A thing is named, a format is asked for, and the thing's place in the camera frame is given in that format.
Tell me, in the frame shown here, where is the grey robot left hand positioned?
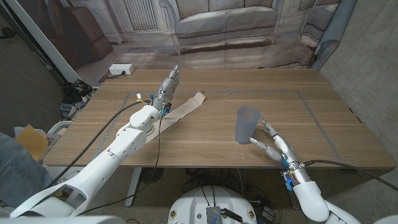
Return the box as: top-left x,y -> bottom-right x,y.
150,64 -> 181,110

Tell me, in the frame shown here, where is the beige elastic arm wrap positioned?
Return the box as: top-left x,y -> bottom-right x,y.
144,91 -> 206,144

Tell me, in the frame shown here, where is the translucent blue plastic cup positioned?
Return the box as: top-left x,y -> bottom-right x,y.
234,105 -> 262,145

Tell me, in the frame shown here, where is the white power strip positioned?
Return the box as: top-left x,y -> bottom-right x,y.
108,63 -> 135,76

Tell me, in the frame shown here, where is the printed sofa room backdrop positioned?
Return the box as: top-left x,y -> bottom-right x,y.
15,0 -> 343,88

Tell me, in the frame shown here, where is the white table leg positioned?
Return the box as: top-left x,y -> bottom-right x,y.
124,167 -> 142,208

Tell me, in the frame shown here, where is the white plastic bin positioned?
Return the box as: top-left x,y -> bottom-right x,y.
14,120 -> 74,156

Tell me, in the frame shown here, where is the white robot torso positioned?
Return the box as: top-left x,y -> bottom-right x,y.
167,185 -> 258,224

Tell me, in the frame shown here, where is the white slanted board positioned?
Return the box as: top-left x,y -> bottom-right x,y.
5,0 -> 82,85

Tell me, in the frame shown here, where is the grey finned electronics module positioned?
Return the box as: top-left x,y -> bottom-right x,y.
206,205 -> 222,224

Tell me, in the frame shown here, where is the yellow paper envelope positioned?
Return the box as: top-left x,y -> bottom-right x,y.
15,124 -> 50,161

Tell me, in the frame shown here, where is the grey table leg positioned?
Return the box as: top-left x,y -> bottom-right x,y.
281,167 -> 301,210

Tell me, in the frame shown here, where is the person in blue jeans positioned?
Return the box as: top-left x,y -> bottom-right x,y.
0,132 -> 53,208

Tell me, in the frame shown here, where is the blue-grey rolled backdrop edge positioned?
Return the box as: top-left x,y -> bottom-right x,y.
310,0 -> 358,71

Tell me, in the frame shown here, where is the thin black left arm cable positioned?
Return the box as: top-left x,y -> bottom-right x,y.
76,107 -> 174,217

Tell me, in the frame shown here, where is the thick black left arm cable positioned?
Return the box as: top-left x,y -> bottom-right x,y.
46,100 -> 152,189

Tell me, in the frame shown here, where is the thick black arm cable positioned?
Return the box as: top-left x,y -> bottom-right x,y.
46,100 -> 152,189
303,159 -> 398,192

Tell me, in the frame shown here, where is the dark cable and gear pile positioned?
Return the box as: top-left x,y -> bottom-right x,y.
60,79 -> 96,118

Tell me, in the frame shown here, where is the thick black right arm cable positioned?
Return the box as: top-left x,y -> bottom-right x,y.
303,159 -> 398,192

